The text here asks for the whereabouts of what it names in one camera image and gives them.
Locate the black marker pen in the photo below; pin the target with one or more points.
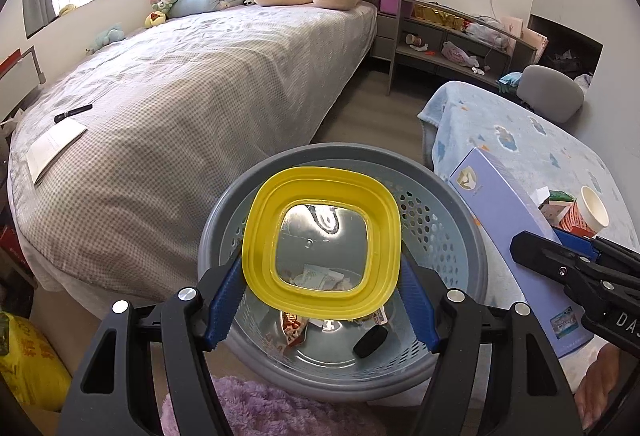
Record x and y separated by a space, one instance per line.
72 113

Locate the grey chair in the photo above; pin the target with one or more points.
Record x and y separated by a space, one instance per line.
550 93

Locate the purple fluffy rug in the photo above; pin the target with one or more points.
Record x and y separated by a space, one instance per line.
280 413

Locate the yellow plastic bag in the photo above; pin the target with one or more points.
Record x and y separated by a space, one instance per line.
30 361

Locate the red paper cup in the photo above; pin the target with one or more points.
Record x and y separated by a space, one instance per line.
582 216

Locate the blue printed blanket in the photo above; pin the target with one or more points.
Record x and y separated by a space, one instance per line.
530 135

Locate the small blue plush toy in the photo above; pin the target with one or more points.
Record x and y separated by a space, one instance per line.
107 38

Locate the small green carton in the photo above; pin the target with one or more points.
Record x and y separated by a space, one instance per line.
555 208

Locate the blue perforated plastic bin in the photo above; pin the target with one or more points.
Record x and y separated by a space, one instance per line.
435 236

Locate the purple cardboard box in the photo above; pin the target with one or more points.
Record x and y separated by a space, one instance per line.
505 201

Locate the grey bed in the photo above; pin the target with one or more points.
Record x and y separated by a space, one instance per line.
190 115

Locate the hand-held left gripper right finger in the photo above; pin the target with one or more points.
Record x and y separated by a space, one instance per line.
420 311

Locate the grey desk shelf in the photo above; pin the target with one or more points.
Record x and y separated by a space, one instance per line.
425 60

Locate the colourful snack wrapper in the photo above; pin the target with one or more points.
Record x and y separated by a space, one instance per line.
294 328

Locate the pink plastic bag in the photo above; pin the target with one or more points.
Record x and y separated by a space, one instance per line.
456 53

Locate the white paper packet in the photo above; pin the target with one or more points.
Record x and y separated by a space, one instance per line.
322 277

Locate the teal cloth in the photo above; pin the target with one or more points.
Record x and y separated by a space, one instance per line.
510 81

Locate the grey nightstand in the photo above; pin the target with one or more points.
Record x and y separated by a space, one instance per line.
384 35

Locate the white paper booklet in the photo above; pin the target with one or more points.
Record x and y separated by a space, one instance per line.
55 148

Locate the person's right hand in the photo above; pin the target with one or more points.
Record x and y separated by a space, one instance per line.
600 391

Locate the pink gift bag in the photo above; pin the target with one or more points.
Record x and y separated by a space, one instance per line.
525 35

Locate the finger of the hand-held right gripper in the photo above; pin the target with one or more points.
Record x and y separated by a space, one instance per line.
577 241
542 258

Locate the gold foil packets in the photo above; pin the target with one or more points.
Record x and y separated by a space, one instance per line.
440 14

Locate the small yellow plush toy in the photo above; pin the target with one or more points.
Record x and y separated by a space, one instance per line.
155 19

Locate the black foam piece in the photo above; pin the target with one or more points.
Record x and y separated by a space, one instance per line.
370 342

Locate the yellow plastic lid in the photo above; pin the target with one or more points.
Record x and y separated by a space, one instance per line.
260 256

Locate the small brown paper cup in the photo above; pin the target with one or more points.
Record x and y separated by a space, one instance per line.
412 39

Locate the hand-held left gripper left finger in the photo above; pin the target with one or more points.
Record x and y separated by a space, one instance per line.
222 306

